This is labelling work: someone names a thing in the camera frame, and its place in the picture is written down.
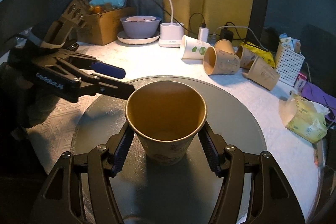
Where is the brown printed paper cup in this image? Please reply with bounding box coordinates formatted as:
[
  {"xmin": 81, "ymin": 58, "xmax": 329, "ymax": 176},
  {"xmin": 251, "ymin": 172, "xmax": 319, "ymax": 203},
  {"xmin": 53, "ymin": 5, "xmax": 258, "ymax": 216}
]
[{"xmin": 125, "ymin": 81, "xmax": 207, "ymax": 165}]

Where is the white paper cup green print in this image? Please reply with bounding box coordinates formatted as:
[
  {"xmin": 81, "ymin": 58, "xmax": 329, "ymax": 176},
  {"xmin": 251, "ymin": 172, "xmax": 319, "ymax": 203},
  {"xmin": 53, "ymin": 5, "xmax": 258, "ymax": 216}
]
[{"xmin": 180, "ymin": 35, "xmax": 211, "ymax": 60}]

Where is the brown paper cup front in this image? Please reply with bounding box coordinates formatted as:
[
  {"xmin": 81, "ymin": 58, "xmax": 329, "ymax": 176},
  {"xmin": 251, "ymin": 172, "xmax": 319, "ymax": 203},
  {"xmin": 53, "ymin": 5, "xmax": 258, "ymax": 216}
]
[{"xmin": 203, "ymin": 47, "xmax": 240, "ymax": 76}]

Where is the brown paper cup right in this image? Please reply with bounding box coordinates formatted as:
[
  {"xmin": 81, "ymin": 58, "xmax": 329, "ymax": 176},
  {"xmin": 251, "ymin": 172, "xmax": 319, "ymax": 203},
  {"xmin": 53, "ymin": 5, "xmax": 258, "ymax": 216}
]
[{"xmin": 247, "ymin": 56, "xmax": 280, "ymax": 91}]

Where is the brown paper cup back left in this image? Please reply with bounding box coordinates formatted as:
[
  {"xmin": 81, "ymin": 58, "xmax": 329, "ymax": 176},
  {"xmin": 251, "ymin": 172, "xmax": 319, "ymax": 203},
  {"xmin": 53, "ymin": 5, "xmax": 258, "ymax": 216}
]
[{"xmin": 214, "ymin": 39, "xmax": 236, "ymax": 55}]

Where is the brown paper cup middle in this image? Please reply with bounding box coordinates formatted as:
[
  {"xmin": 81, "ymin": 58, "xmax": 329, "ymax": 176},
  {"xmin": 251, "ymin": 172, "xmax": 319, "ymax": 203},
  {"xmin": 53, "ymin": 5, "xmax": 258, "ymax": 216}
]
[{"xmin": 236, "ymin": 46, "xmax": 257, "ymax": 69}]

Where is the cardboard box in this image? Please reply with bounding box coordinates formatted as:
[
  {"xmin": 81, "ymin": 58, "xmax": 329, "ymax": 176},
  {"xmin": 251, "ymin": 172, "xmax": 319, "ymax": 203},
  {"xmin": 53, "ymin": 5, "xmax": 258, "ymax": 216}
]
[{"xmin": 77, "ymin": 7, "xmax": 137, "ymax": 46}]

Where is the white plate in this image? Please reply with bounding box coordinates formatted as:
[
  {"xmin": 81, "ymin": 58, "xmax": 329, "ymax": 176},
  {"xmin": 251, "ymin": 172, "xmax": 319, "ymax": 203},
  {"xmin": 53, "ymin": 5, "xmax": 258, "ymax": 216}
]
[{"xmin": 117, "ymin": 31, "xmax": 160, "ymax": 45}]

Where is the white textured tablecloth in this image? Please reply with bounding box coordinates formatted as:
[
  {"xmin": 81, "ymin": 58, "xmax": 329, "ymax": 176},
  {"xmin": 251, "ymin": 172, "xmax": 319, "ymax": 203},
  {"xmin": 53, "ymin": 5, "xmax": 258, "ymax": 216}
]
[{"xmin": 28, "ymin": 41, "xmax": 319, "ymax": 223}]

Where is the purple grey bowl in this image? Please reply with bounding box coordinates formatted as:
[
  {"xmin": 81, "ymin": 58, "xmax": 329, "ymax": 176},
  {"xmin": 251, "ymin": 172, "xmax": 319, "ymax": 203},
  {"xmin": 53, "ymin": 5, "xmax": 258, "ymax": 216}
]
[{"xmin": 120, "ymin": 15, "xmax": 161, "ymax": 38}]

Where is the yellow tissue pack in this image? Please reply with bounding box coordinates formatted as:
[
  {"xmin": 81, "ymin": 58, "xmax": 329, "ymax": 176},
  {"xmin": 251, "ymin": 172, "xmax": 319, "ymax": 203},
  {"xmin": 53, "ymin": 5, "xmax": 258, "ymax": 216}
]
[{"xmin": 280, "ymin": 93, "xmax": 329, "ymax": 144}]

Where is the purple cloth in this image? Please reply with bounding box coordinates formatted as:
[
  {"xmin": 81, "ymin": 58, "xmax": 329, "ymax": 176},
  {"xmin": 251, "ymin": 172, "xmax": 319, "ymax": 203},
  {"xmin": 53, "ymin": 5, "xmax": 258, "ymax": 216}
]
[{"xmin": 301, "ymin": 82, "xmax": 336, "ymax": 121}]

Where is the white charger plug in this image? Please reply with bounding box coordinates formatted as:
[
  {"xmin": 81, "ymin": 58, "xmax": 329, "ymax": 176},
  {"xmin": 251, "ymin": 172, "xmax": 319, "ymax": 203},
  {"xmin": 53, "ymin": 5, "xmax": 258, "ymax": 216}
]
[{"xmin": 198, "ymin": 27, "xmax": 209, "ymax": 42}]

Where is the red white small box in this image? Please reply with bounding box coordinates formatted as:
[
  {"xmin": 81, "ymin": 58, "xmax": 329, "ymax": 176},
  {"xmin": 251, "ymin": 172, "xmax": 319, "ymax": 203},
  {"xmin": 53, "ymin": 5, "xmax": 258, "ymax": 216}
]
[{"xmin": 294, "ymin": 72, "xmax": 307, "ymax": 92}]

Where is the white perforated plastic basket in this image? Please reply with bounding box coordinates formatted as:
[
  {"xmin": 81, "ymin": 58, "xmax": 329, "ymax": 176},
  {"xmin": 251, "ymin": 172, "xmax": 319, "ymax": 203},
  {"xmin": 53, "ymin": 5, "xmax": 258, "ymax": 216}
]
[{"xmin": 275, "ymin": 44, "xmax": 305, "ymax": 86}]

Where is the black power adapter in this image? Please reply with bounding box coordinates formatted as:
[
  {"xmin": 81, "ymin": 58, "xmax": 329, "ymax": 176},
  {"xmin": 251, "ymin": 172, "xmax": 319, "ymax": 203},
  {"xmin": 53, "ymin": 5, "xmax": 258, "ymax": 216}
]
[{"xmin": 219, "ymin": 28, "xmax": 234, "ymax": 42}]

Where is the yellow snack bag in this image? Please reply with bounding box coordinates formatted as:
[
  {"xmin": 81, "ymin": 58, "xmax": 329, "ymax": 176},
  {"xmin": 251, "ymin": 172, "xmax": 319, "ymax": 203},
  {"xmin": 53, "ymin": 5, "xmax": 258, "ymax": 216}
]
[{"xmin": 240, "ymin": 42, "xmax": 276, "ymax": 68}]

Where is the white cable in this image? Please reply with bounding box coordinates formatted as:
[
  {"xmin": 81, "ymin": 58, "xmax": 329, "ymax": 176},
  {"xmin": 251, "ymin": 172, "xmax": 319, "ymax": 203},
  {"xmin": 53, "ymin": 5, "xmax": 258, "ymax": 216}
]
[{"xmin": 215, "ymin": 25, "xmax": 263, "ymax": 49}]

